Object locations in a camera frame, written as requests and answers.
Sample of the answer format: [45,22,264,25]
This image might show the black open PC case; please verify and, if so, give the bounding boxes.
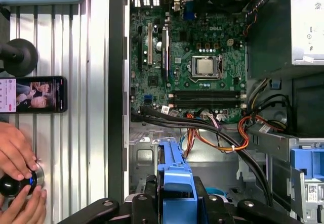
[108,0,324,224]

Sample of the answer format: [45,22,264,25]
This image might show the black round mount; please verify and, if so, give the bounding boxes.
[0,38,39,77]

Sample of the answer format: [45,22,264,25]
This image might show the grey power supply unit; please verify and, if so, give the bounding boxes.
[247,0,324,77]

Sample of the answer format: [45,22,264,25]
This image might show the metal disk bay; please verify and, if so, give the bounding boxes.
[129,132,241,202]

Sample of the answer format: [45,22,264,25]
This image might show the black CPU socket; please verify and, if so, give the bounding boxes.
[189,54,225,82]

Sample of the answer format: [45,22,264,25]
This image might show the RAM slot with black clips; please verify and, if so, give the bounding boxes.
[167,89,248,95]
[167,99,248,104]

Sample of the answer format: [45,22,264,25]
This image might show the metal optical drive cage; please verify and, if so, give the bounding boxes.
[247,129,324,224]

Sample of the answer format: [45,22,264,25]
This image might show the hard disk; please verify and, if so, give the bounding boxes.
[151,138,202,224]

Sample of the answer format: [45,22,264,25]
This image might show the silver CPU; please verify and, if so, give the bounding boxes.
[196,57,216,75]

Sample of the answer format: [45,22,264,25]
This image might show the round black tool blue ring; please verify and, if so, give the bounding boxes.
[0,159,46,200]

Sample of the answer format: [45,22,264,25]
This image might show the person's left hand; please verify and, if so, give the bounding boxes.
[0,121,39,182]

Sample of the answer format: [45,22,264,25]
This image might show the yellow black power wires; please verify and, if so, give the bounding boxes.
[247,78,270,115]

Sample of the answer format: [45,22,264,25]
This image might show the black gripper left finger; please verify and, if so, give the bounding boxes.
[57,174,159,224]

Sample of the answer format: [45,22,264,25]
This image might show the blue plastic drive latch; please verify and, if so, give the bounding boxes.
[290,145,324,182]

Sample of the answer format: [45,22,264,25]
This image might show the person's right hand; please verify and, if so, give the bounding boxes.
[0,184,48,224]

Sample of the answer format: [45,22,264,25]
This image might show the black expansion slot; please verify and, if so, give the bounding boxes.
[138,26,143,71]

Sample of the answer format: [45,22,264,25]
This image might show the thick black cable bundle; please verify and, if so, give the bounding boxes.
[131,106,274,207]

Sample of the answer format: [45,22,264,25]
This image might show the black smartphone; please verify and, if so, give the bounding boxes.
[0,76,68,113]

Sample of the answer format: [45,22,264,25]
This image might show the orange wire bundle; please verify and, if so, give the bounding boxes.
[184,112,265,157]

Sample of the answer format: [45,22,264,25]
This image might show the light blue SATA wire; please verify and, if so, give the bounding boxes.
[204,186,226,197]

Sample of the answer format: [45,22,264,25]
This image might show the RAM slot with white clips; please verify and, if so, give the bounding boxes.
[167,94,248,100]
[167,104,248,110]

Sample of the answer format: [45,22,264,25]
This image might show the blue VGA port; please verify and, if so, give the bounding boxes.
[183,1,195,20]

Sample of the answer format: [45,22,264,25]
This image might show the white expansion slot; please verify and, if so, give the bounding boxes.
[147,23,153,65]

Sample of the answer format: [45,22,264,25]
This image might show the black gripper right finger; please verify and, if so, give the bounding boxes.
[194,179,302,224]

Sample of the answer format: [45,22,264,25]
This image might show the green Dell motherboard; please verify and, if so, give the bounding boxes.
[129,0,248,126]

